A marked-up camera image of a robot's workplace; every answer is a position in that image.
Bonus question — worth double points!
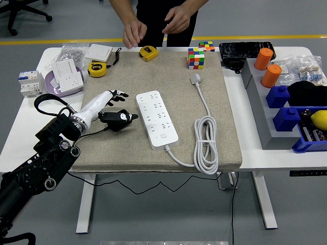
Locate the white table leg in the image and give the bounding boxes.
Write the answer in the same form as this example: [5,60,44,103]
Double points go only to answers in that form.
[251,171,278,230]
[76,174,97,234]

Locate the purple bowl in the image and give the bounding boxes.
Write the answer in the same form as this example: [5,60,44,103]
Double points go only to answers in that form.
[44,66,85,98]

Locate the black plastic tray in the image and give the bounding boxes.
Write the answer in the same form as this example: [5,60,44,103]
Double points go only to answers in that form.
[219,41,277,62]

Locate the round yellow tape measure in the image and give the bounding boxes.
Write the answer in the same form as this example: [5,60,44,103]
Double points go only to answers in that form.
[87,47,123,78]

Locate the clear bag of resistors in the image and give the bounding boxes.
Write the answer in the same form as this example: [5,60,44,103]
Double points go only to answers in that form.
[297,55,324,86]

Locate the clear bag of white parts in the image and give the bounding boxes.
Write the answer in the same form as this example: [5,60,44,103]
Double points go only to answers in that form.
[272,56,299,87]

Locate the orange cylinder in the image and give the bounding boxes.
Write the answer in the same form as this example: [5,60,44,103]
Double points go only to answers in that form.
[261,64,283,89]
[254,47,274,71]

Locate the blue plastic bin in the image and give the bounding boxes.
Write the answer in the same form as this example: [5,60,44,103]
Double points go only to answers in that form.
[292,106,327,154]

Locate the boxy yellow tape measure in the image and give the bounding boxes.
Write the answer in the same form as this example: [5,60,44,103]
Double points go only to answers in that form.
[139,45,159,63]

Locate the white power strip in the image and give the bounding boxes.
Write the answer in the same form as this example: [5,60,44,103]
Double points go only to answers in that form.
[135,90,179,152]

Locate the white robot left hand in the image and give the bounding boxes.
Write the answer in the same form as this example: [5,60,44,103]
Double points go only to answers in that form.
[76,89,139,126]

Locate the person's left hand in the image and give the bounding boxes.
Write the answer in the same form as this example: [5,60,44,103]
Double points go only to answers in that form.
[162,5,192,34]

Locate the clear bag of screws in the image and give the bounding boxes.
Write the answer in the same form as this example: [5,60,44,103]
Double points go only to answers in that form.
[45,43,90,69]

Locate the dark cylinder parts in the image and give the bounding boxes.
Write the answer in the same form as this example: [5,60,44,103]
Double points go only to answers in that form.
[301,121,327,142]

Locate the blue block with knob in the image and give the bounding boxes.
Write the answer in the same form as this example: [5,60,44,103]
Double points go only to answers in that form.
[272,106,301,132]
[266,85,291,109]

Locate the thin black hanging cable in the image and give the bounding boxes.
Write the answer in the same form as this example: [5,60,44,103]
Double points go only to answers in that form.
[66,171,240,245]

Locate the small puzzle cube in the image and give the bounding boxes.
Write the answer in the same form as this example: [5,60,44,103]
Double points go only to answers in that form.
[198,40,216,53]

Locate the white switch panel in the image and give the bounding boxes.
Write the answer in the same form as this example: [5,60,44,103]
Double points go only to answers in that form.
[84,43,114,63]

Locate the black plug with cord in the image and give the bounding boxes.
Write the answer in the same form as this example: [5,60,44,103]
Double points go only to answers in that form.
[78,109,134,138]

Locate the person's right hand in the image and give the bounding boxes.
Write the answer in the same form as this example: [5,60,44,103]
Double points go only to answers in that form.
[122,19,148,48]

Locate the white wall switch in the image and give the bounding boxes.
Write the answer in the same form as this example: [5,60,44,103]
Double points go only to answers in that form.
[52,59,79,82]

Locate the yellow lemon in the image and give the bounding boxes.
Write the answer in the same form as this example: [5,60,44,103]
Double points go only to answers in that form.
[310,110,327,131]

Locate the person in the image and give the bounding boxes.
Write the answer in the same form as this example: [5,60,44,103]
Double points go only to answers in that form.
[135,0,199,48]

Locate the metal bracket under table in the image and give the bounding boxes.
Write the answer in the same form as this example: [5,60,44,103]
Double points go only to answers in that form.
[216,171,240,191]

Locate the grey stepped block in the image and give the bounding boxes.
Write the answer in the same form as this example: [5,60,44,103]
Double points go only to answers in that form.
[241,58,303,151]

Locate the black cloth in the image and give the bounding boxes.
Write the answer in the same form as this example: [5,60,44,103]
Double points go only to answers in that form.
[287,81,327,108]

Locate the black desk controller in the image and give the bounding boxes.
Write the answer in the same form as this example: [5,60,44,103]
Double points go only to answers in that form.
[289,170,327,177]

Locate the white circuit breaker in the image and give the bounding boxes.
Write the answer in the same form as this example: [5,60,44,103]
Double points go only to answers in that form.
[17,70,44,97]

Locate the grey-brown fabric mat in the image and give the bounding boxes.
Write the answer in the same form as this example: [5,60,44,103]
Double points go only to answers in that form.
[70,50,243,174]

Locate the white power cord with plug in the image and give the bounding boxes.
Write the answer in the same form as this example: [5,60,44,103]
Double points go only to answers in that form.
[165,73,220,176]

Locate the large puzzle cube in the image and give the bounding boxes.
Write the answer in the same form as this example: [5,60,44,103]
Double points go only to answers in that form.
[185,47,206,70]

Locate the black office chair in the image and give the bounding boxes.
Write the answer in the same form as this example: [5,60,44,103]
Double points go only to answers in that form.
[0,0,54,36]

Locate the black adapter box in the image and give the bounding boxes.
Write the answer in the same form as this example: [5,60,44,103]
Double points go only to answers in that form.
[221,58,245,75]

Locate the white wall socket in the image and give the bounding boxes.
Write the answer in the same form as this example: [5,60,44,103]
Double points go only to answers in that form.
[59,71,85,93]

